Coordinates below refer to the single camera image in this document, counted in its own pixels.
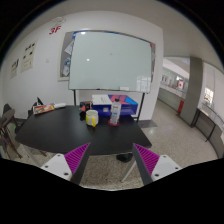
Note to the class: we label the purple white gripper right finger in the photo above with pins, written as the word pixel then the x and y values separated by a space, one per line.
pixel 151 166

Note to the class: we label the red fire extinguisher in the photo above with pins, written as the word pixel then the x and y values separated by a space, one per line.
pixel 180 106

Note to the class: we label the dark wooden chair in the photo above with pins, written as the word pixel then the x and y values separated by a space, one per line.
pixel 5 119

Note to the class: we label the red round coaster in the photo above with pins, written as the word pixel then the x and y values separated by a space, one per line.
pixel 114 125

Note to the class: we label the small black red object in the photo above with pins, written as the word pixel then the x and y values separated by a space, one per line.
pixel 84 107

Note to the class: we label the blue cardboard box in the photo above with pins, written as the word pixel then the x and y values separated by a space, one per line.
pixel 128 106

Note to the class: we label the white wall poster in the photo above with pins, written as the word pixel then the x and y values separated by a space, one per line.
pixel 14 68
pixel 28 56

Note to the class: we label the white wall poster left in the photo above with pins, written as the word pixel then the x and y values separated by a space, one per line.
pixel 14 68

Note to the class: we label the black table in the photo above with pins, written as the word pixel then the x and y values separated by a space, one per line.
pixel 62 130

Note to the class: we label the clear plastic water bottle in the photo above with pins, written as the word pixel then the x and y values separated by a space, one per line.
pixel 115 112

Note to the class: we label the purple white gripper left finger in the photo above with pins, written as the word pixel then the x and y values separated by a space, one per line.
pixel 69 166

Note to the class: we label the white wall poster right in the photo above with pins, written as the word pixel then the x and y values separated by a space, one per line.
pixel 28 56

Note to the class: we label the white yellow mug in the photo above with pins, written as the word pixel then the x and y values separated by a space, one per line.
pixel 92 118

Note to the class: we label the black chair behind table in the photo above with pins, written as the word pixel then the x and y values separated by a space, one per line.
pixel 37 103

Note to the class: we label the white paper sheet on box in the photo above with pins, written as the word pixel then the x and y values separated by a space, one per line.
pixel 101 100

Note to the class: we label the large white whiteboard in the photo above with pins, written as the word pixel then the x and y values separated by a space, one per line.
pixel 110 61

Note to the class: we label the white flat object on table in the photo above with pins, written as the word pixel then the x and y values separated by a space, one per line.
pixel 59 105

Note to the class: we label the black object on floor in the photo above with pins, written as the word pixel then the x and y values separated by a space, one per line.
pixel 124 157

